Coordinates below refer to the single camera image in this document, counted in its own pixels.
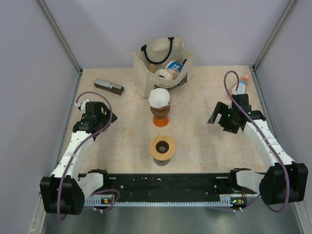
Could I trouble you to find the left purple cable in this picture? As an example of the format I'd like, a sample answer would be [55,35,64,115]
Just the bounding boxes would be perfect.
[57,91,121,222]

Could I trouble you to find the black rectangular box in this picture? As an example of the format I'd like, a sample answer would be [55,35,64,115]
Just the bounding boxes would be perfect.
[94,78,125,96]

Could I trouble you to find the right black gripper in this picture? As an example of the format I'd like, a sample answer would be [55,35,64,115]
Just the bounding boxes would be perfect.
[207,101,238,134]

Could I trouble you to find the blue white cup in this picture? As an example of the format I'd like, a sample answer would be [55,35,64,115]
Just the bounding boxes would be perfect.
[165,60,183,73]

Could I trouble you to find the white paper coffee filter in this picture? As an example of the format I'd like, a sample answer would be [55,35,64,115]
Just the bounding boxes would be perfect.
[148,88,170,108]

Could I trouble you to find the orange glass carafe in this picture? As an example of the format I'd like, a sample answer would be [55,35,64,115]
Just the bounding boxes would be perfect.
[153,116,169,127]

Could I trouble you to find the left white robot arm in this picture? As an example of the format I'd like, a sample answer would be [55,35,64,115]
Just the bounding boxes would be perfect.
[39,99,117,215]

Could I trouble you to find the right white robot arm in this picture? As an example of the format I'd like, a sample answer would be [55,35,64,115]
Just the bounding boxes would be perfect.
[208,94,308,205]

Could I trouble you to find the dark wooden dripper ring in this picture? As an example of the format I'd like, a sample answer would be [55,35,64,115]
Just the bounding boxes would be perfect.
[150,105,171,119]

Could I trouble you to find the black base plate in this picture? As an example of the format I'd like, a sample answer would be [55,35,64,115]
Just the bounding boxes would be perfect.
[77,172,266,202]

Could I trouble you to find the grey glass carafe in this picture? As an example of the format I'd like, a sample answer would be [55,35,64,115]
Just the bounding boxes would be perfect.
[153,158,171,166]

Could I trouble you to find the grey slotted cable duct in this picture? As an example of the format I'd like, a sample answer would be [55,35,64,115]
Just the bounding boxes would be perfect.
[84,195,247,209]

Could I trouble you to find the white tape roll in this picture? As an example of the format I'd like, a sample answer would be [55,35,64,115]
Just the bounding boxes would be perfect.
[155,68,179,80]

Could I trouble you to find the light wooden dripper ring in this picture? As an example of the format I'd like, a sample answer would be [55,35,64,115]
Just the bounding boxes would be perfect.
[149,135,177,161]

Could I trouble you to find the pink liquid bottle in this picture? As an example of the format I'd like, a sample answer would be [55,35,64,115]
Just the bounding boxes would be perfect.
[232,75,250,95]

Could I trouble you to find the clear glass dripper cone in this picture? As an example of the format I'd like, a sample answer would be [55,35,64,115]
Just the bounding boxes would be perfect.
[209,124,224,141]

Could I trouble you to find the cream canvas tote bag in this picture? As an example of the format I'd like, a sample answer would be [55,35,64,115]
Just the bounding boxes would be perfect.
[133,37,193,98]

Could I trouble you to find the pink glass dripper cone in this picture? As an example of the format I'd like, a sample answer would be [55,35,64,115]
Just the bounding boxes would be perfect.
[148,88,173,109]

